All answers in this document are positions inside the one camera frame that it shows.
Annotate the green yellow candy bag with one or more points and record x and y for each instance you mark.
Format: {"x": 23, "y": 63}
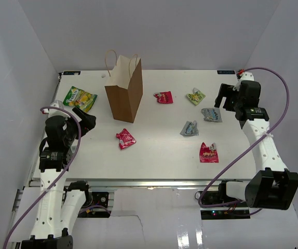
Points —
{"x": 77, "y": 97}

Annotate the red snack packet centre back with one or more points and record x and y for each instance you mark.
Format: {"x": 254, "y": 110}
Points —
{"x": 163, "y": 97}

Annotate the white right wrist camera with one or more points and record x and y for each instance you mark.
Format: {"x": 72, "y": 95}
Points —
{"x": 243, "y": 76}

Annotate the blue label back right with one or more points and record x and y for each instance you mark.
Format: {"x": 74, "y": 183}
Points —
{"x": 226, "y": 72}

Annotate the aluminium front rail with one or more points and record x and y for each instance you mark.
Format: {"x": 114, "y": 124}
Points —
{"x": 160, "y": 183}

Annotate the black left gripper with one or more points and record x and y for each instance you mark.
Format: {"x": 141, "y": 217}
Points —
{"x": 87, "y": 121}

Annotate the red snack packet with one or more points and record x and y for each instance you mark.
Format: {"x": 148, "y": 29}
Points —
{"x": 125, "y": 139}
{"x": 163, "y": 97}
{"x": 208, "y": 154}

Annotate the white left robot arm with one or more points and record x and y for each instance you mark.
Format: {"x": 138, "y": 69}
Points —
{"x": 58, "y": 208}

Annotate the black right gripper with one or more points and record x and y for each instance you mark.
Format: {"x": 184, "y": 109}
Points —
{"x": 226, "y": 91}

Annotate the yellow green snack packet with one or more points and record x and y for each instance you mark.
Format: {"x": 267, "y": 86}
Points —
{"x": 196, "y": 96}

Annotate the red snack packet front left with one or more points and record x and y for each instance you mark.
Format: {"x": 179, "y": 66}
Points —
{"x": 125, "y": 139}

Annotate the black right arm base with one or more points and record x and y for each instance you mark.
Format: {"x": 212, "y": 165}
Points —
{"x": 234, "y": 211}

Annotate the brown paper bag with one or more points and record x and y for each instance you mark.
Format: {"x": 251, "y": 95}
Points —
{"x": 124, "y": 88}

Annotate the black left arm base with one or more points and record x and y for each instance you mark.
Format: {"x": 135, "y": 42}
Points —
{"x": 97, "y": 199}

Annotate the silver blue snack packet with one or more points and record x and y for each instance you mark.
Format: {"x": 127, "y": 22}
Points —
{"x": 190, "y": 129}
{"x": 212, "y": 114}

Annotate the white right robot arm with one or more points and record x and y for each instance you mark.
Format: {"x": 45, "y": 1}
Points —
{"x": 273, "y": 186}

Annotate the red snack packet front right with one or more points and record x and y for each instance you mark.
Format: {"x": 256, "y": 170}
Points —
{"x": 208, "y": 154}

